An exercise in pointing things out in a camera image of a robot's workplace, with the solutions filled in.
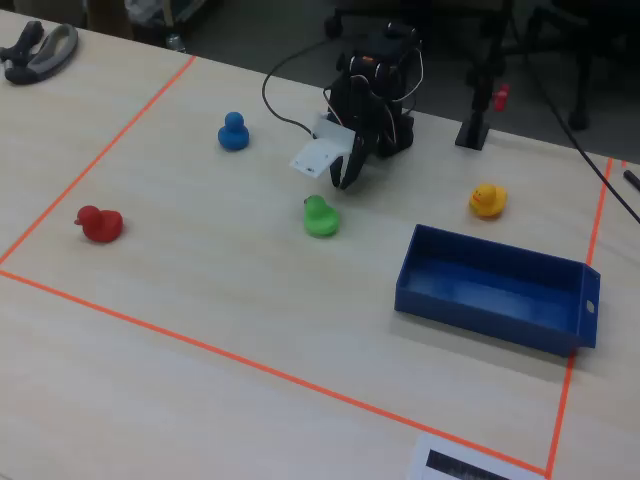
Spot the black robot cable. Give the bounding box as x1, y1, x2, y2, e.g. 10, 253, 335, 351
261, 37, 346, 140

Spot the red rubber duck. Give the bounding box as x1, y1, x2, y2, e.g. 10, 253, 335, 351
73, 204, 125, 245

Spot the orange tape line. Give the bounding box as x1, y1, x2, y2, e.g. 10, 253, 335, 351
0, 269, 550, 476
544, 157, 615, 479
0, 54, 197, 266

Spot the green rubber duck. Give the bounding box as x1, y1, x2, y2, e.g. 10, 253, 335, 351
303, 194, 341, 238

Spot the white printed paper sheet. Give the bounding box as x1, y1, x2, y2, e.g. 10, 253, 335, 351
407, 433, 546, 480

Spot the black clamp stand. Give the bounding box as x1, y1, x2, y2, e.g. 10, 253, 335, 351
453, 0, 516, 150

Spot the blue plastic box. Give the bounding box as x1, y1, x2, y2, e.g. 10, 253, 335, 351
393, 223, 602, 358

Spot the blue rubber duck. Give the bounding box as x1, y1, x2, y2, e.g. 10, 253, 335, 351
217, 111, 251, 152

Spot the grey black hand tool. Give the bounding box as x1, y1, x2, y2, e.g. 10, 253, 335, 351
0, 20, 80, 86

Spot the long black cable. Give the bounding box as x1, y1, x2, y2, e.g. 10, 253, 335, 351
509, 0, 640, 225

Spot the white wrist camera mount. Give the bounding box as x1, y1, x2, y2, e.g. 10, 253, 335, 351
288, 113, 357, 180

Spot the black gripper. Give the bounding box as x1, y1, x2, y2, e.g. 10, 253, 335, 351
328, 74, 387, 191

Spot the yellow rubber duck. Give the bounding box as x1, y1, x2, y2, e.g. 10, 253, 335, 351
468, 183, 509, 220

